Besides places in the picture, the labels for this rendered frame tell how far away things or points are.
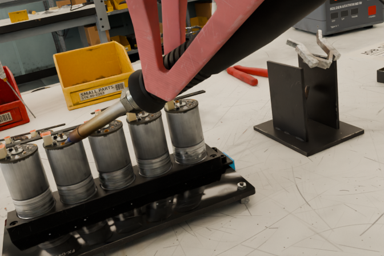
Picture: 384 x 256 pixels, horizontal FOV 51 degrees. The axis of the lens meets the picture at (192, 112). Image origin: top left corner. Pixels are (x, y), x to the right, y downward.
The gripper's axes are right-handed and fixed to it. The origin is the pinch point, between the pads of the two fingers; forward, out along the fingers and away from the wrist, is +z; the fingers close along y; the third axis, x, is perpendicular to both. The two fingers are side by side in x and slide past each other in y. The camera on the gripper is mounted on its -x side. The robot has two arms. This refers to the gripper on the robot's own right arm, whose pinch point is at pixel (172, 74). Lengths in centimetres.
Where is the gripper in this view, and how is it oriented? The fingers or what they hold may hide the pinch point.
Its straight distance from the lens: 20.6
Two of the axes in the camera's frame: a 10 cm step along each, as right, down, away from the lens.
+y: -3.9, 3.8, -8.4
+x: 8.7, 4.4, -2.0
